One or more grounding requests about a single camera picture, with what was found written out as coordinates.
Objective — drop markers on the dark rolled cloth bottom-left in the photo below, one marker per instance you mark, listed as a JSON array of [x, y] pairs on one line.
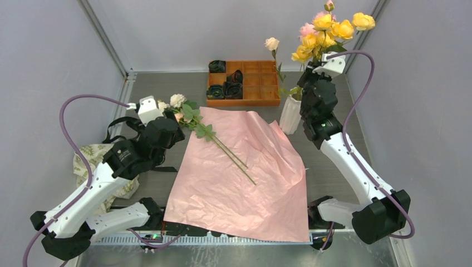
[[215, 92]]

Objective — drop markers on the dark rolled cloth bottom-centre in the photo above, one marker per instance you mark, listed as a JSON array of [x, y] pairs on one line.
[[232, 90]]

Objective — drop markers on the pink wrapping paper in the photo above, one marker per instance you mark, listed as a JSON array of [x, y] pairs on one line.
[[262, 194]]

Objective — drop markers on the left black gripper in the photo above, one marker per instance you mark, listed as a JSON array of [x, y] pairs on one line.
[[178, 137]]

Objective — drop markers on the cream patterned cloth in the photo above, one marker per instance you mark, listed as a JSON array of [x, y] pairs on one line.
[[94, 155]]

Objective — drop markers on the yellow flower stem bunch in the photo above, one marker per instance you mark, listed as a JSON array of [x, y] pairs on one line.
[[331, 35]]

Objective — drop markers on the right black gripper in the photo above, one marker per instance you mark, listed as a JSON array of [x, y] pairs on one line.
[[308, 73]]

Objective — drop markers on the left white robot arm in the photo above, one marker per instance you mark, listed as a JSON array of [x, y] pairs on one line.
[[70, 228]]

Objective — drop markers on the pink and white flower bunch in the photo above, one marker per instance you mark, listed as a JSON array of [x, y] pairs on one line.
[[189, 116]]

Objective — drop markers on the orange wooden compartment tray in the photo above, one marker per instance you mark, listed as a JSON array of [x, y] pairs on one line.
[[260, 84]]

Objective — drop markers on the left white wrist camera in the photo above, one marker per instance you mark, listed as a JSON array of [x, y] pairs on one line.
[[147, 109]]

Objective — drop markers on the dark rolled cloth middle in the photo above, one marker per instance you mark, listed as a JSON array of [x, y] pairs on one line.
[[235, 77]]

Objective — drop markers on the cream rosebud stem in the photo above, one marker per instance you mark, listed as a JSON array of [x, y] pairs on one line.
[[272, 45]]

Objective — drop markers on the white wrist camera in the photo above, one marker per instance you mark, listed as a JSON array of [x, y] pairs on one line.
[[332, 64], [147, 109]]

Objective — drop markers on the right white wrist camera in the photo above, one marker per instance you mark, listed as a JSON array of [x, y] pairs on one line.
[[332, 64]]

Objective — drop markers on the pink rose stem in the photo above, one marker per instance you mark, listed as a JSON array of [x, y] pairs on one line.
[[308, 28]]

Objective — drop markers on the white ribbed ceramic vase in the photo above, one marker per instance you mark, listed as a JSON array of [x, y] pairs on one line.
[[290, 116]]

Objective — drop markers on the grey slotted cable duct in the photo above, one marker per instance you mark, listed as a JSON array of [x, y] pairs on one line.
[[209, 239]]

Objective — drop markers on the dark rolled cloth top-left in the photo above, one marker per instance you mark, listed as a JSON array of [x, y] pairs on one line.
[[217, 66]]

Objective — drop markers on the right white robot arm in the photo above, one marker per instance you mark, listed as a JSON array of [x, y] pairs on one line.
[[381, 210]]

